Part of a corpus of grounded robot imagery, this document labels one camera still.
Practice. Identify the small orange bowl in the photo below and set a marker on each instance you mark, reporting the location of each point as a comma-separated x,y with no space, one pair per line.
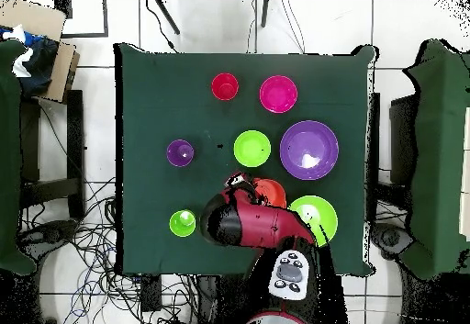
271,192

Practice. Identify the red cup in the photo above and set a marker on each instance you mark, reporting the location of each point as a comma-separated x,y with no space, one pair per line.
225,86

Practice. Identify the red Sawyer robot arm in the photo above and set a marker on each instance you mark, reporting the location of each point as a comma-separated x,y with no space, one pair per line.
264,225

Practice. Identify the small green bowl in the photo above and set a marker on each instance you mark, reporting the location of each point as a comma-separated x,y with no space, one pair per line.
251,147

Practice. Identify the large purple bowl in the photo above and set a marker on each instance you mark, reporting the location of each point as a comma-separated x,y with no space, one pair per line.
308,147

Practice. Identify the green cup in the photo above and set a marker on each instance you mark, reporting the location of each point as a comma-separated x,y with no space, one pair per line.
180,225

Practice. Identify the purple cup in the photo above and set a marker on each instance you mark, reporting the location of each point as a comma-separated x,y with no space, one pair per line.
178,151

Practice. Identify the large green bowl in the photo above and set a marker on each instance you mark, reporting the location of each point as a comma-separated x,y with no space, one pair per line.
323,214

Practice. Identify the pink bowl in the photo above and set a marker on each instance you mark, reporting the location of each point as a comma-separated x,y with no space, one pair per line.
278,94

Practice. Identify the dark green tablecloth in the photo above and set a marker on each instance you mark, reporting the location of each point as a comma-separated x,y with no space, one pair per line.
154,81

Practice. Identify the black power adapter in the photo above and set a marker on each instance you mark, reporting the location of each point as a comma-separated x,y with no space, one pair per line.
150,294

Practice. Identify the black tripod leg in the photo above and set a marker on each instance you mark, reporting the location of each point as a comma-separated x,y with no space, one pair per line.
264,12
167,15

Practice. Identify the green cloth covered table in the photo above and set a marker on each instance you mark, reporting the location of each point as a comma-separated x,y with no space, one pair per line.
437,155
9,155

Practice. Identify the blue and white cloth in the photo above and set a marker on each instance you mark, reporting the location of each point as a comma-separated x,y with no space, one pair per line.
40,63

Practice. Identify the cardboard box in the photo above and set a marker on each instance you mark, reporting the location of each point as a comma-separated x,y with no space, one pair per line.
33,17

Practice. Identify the black stool frame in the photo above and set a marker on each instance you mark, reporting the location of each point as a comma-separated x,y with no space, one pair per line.
75,155

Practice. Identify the black rectangular frame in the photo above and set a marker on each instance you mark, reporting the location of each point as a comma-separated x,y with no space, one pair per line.
105,15

